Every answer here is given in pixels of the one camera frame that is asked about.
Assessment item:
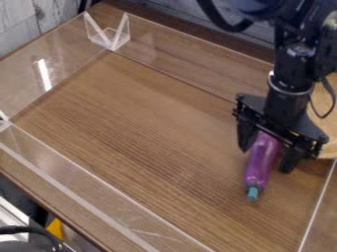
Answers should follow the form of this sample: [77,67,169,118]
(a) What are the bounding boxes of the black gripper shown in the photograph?
[232,86,329,174]

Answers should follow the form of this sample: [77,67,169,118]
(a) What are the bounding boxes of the purple toy eggplant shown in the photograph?
[244,132,282,202]

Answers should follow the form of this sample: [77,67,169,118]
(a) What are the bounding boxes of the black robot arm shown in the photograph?
[196,0,337,173]

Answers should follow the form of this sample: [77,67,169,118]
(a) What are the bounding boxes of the brown wooden bowl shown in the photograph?
[307,73,337,159]

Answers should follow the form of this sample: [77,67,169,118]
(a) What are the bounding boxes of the clear acrylic tray walls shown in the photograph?
[0,3,337,252]

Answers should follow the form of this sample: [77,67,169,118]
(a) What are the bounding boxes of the yellow and black device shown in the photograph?
[25,216,89,252]

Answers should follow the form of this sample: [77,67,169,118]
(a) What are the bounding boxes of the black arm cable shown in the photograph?
[307,77,337,119]

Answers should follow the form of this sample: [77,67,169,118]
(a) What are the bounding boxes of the clear acrylic corner bracket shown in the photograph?
[83,13,129,51]

